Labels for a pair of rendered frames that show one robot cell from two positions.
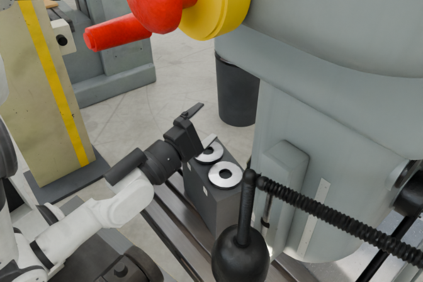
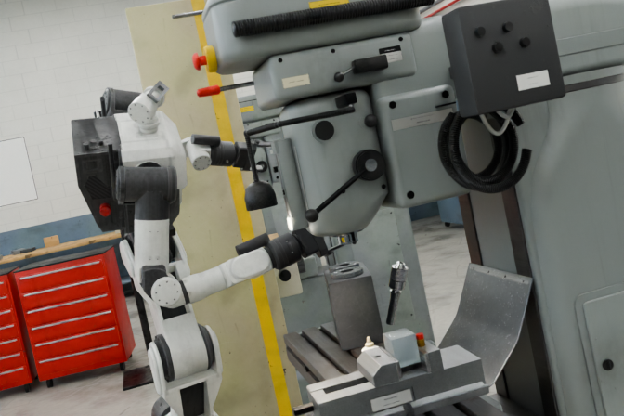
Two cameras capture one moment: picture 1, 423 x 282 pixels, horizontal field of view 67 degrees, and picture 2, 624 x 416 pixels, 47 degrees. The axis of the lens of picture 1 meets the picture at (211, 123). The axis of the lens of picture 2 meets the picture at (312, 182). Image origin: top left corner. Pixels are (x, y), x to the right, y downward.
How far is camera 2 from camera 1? 1.50 m
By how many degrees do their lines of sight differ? 44
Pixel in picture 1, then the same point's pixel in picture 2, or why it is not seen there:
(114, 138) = not seen: outside the picture
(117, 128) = not seen: outside the picture
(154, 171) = (273, 247)
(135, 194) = (253, 256)
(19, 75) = (227, 303)
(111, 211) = (232, 263)
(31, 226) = (187, 326)
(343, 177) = (295, 138)
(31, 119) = (232, 366)
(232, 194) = (344, 280)
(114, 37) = (204, 91)
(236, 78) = not seen: hidden behind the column
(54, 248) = (190, 281)
